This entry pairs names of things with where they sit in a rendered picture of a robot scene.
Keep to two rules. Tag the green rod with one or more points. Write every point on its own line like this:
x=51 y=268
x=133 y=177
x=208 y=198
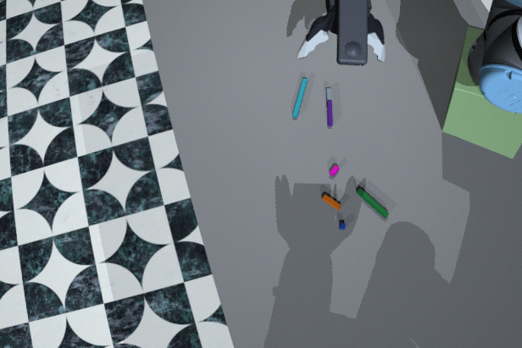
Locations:
x=373 y=203

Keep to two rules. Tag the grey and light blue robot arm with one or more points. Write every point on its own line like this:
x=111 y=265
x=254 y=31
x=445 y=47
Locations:
x=494 y=61

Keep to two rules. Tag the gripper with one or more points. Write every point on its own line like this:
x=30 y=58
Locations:
x=319 y=31

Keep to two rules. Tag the orange rod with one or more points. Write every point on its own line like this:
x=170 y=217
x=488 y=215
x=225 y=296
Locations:
x=331 y=202

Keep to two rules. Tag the purple rod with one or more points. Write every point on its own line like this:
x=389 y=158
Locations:
x=329 y=113

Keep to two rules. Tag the turquoise rod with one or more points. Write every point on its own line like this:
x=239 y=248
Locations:
x=300 y=97

